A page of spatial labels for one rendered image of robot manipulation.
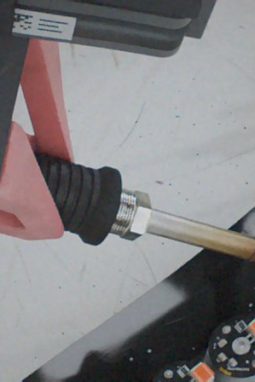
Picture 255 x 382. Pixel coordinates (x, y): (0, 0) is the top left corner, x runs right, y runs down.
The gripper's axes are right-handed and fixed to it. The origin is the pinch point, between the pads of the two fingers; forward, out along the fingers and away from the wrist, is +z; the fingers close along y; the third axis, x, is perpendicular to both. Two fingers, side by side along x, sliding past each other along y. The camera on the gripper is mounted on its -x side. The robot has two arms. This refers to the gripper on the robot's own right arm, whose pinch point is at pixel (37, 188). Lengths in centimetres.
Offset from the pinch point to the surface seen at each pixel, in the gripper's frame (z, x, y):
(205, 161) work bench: 14.1, 1.2, 7.9
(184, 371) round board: 8.4, -1.7, -3.8
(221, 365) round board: 9.2, -2.9, -3.4
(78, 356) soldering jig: 11.1, 4.6, -2.2
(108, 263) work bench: 12.4, 4.4, 2.7
